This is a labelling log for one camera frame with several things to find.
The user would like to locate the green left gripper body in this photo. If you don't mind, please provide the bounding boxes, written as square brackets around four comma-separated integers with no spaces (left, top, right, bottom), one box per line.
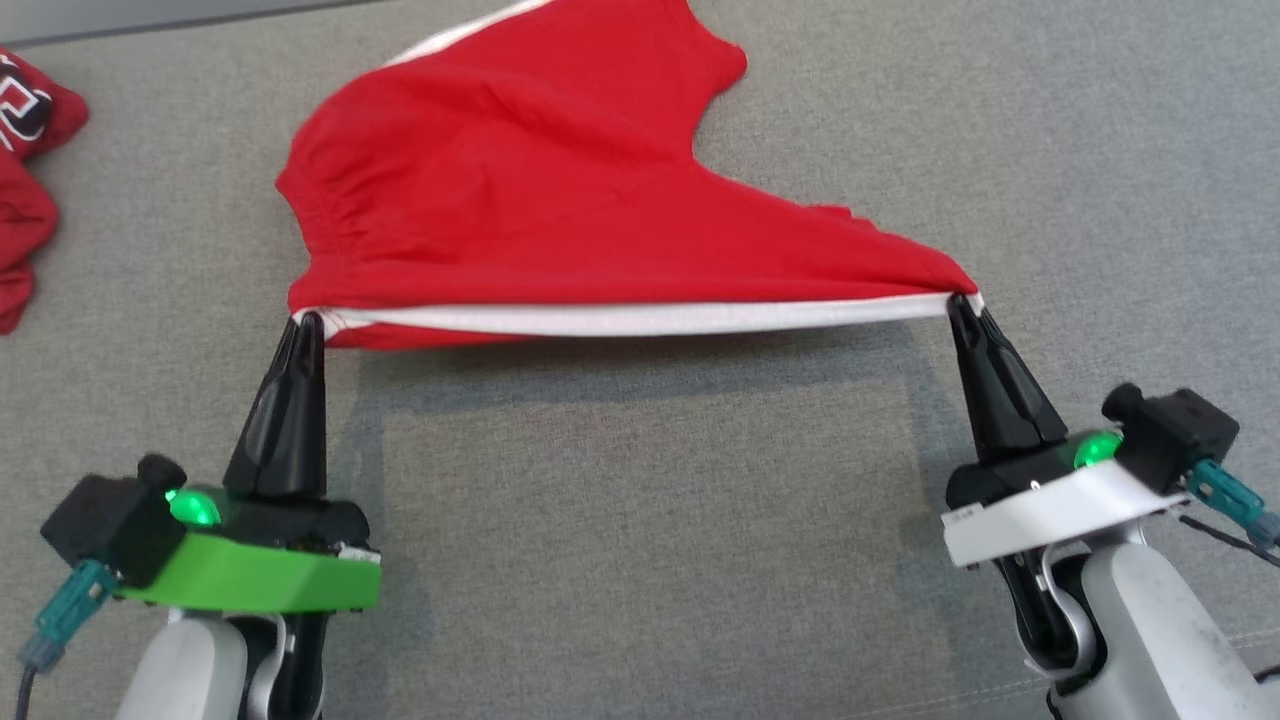
[119,484,382,614]

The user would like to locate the red basketball jersey white sleeves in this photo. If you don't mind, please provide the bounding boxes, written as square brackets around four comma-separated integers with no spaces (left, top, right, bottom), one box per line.
[0,47,90,336]

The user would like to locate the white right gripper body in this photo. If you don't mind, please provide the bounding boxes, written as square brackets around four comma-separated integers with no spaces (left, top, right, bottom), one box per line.
[941,428,1187,570]

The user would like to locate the left cable with teal plug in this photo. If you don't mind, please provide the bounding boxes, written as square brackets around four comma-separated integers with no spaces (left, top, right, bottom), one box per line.
[15,558,119,720]

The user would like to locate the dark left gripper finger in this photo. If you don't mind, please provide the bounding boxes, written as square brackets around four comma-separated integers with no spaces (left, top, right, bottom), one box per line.
[224,312,307,499]
[298,312,329,499]

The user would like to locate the red shorts with white stripe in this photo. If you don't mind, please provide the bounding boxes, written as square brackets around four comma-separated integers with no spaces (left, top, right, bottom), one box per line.
[275,0,986,352]

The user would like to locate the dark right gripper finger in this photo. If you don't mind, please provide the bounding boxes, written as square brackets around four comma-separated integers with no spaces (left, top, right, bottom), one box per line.
[974,308,1070,457]
[947,293,1012,464]

